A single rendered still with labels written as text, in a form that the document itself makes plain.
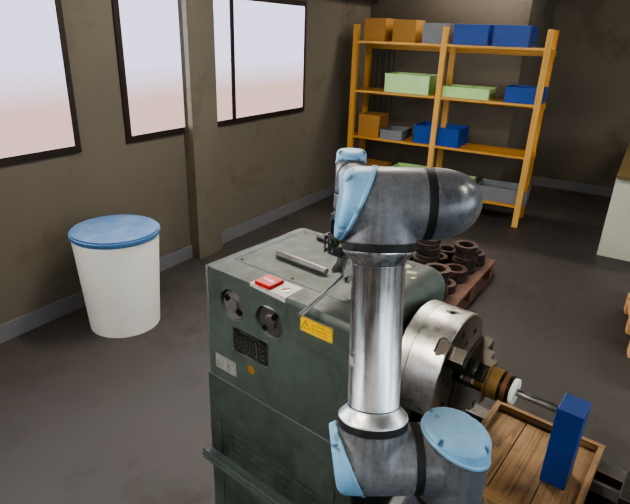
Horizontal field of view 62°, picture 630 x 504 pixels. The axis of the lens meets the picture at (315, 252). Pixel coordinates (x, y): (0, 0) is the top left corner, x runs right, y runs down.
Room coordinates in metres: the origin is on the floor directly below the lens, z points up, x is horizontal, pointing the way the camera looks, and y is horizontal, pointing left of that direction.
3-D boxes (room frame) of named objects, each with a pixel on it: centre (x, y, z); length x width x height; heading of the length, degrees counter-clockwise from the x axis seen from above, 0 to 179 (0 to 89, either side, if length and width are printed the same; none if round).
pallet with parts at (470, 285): (3.91, -0.90, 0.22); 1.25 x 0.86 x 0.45; 145
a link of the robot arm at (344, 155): (1.28, -0.08, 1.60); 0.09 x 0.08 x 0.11; 3
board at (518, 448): (1.08, -0.58, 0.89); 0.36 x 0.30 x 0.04; 142
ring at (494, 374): (1.15, -0.49, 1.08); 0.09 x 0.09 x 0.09; 52
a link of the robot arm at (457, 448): (0.69, -0.24, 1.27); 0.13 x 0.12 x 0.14; 93
